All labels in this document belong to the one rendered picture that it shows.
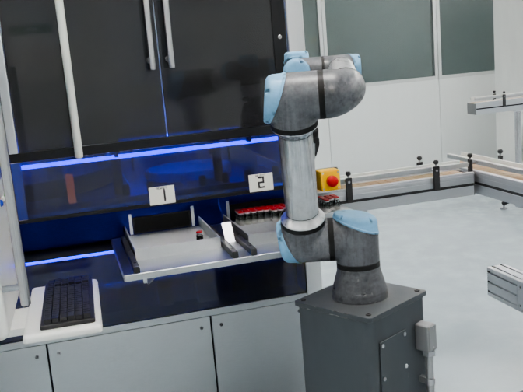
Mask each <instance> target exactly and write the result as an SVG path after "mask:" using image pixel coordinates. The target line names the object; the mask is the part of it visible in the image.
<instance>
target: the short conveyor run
mask: <svg viewBox="0 0 523 392"><path fill-rule="evenodd" d="M417 159H418V160H419V162H418V163H416V166H407V167H402V168H395V169H390V170H378V171H372V172H366V173H355V174H351V172H350V171H346V175H342V176H340V187H341V188H340V189H339V190H333V191H319V190H317V192H318V196H324V195H330V194H334V195H337V196H339V200H340V204H341V205H345V206H346V207H348V208H351V209H352V210H357V211H367V210H373V209H379V208H389V207H394V206H400V205H410V204H415V203H421V202H427V201H437V200H443V199H448V198H458V197H464V196H469V195H475V194H476V193H475V174H474V172H465V171H461V169H459V168H463V167H468V166H469V163H468V162H463V163H460V160H455V161H449V162H442V163H439V161H438V160H437V159H436V160H434V161H433V163H431V164H425V165H423V162H420V160H421V159H422V156H417Z"/></svg>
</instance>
